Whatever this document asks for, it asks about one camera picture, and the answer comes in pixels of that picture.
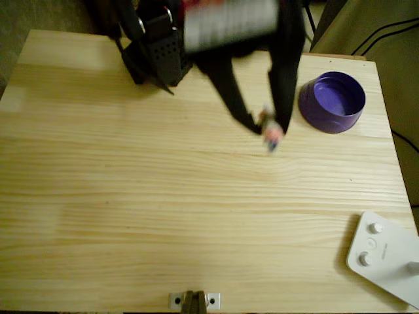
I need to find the white candy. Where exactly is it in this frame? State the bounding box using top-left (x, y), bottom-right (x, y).
top-left (257, 104), bottom-right (284, 154)

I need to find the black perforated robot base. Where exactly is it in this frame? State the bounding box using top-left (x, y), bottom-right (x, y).
top-left (120, 32), bottom-right (194, 88)

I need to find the purple bowl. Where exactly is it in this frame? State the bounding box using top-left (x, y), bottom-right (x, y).
top-left (297, 71), bottom-right (367, 134)

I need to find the black stand leg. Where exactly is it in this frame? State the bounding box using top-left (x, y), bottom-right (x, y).
top-left (302, 0), bottom-right (318, 31)

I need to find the white device with knobs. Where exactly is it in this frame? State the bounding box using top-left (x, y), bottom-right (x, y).
top-left (346, 210), bottom-right (419, 310)

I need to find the dark olive clamp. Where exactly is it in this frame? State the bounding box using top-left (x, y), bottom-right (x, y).
top-left (182, 290), bottom-right (208, 314)

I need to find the metal mounting bracket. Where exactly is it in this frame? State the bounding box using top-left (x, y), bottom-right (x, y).
top-left (168, 292), bottom-right (221, 310)

